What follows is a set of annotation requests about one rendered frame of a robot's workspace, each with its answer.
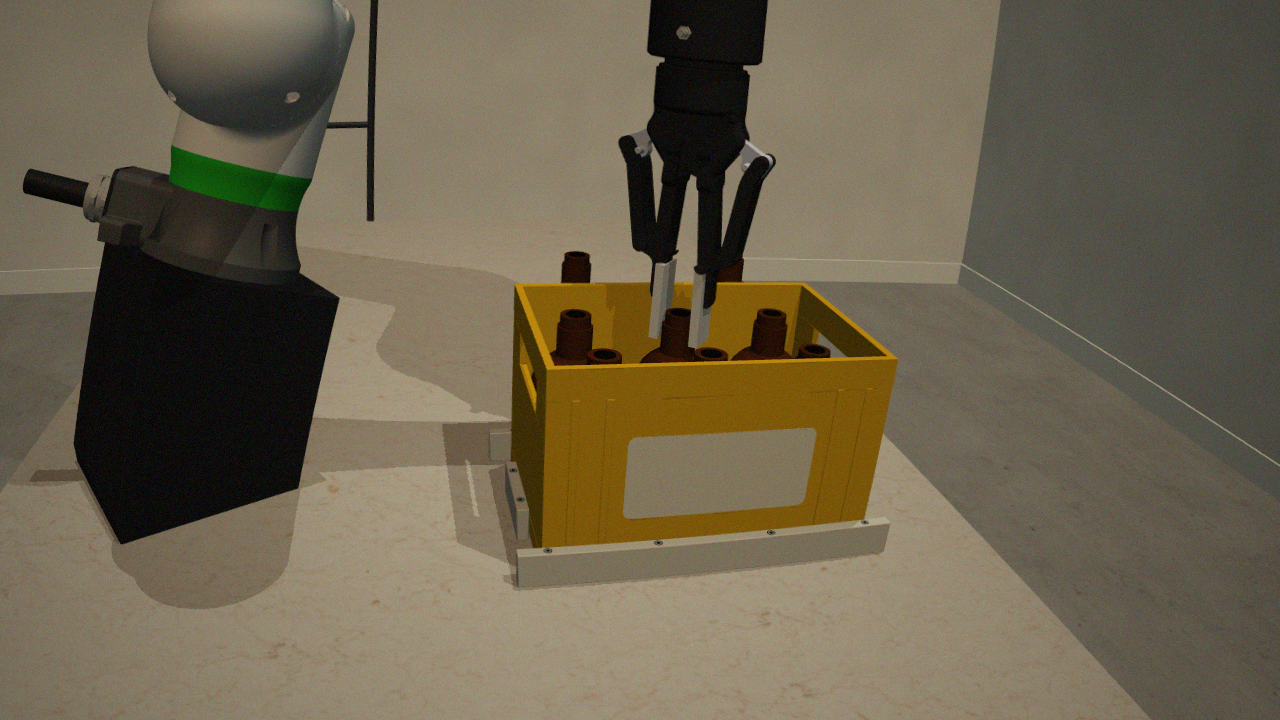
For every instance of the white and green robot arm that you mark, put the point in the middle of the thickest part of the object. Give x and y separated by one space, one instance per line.
229 207

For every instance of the yellow bottle crate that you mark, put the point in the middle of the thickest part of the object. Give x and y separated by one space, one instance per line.
635 451

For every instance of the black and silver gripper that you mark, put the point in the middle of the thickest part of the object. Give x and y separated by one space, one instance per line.
704 144

